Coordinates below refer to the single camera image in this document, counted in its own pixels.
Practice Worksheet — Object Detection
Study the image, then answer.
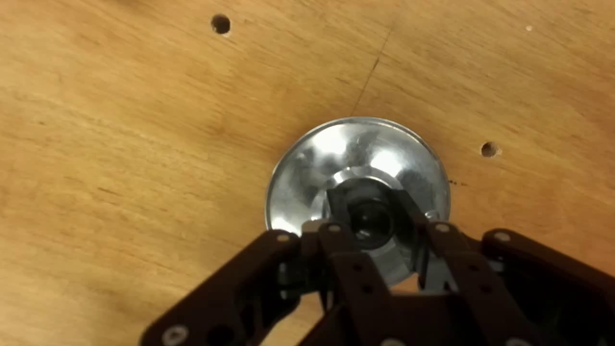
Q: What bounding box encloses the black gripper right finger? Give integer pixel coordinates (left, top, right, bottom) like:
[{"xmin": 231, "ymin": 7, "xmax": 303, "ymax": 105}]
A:
[{"xmin": 395, "ymin": 193, "xmax": 615, "ymax": 346}]

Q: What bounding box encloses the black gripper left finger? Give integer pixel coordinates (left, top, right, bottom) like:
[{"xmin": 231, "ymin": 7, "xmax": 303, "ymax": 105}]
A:
[{"xmin": 139, "ymin": 224, "xmax": 391, "ymax": 346}]

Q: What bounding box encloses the silver kettle lid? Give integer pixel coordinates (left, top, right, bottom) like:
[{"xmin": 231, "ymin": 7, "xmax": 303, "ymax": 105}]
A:
[{"xmin": 266, "ymin": 118, "xmax": 451, "ymax": 285}]

